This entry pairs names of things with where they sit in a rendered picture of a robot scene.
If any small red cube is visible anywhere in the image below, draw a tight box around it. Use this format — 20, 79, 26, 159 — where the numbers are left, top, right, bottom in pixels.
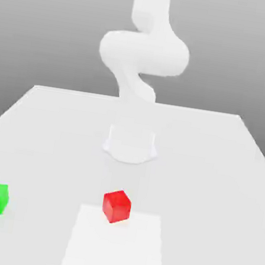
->
99, 187, 134, 227

